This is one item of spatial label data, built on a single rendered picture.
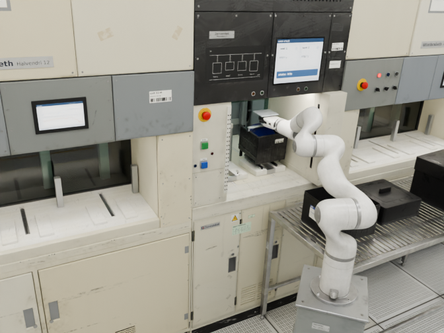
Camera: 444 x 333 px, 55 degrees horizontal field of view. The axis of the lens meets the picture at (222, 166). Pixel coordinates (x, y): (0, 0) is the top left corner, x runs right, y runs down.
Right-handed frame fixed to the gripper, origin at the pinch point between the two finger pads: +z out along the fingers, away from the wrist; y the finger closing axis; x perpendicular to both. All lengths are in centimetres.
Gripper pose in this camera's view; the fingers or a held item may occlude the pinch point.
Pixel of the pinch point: (263, 117)
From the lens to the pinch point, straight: 256.9
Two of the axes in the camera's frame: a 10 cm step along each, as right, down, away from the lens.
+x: 0.4, -9.2, -4.0
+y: 8.7, -1.6, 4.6
